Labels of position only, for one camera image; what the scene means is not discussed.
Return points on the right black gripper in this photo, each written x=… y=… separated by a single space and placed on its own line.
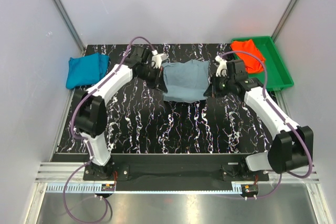
x=212 y=91

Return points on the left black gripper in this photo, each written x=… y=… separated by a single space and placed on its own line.
x=158 y=82

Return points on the grey-blue t shirt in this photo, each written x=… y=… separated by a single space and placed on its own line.
x=186 y=82

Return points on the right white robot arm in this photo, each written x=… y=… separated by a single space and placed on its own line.
x=292 y=144

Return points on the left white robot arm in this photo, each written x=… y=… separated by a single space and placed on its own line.
x=90 y=116

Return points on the orange t shirt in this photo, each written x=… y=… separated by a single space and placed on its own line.
x=254 y=57

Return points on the green plastic tray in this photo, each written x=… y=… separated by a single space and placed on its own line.
x=278 y=75

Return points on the teal folded t shirt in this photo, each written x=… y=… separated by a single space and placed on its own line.
x=87 y=70

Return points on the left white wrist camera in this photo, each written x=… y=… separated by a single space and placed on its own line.
x=157 y=59

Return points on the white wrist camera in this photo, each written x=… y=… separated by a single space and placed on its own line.
x=222 y=67
x=157 y=59

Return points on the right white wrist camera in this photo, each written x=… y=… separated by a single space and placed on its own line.
x=222 y=67

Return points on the left aluminium frame post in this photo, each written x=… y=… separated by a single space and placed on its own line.
x=69 y=24

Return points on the aluminium frame post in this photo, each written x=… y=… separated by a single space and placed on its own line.
x=69 y=24
x=286 y=14

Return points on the aluminium front rail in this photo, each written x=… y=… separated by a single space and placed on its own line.
x=74 y=178

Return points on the right aluminium frame post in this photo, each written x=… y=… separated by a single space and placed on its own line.
x=286 y=14

